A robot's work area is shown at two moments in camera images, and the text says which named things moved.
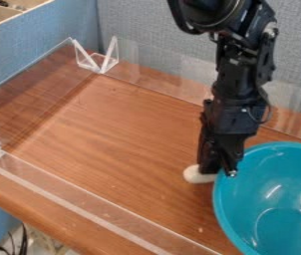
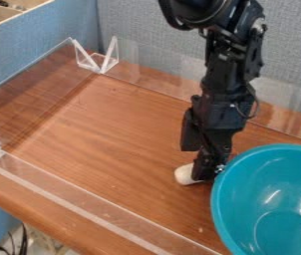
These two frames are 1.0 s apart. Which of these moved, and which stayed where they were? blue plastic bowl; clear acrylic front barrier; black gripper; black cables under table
Moved: black gripper
Stayed: clear acrylic front barrier; black cables under table; blue plastic bowl
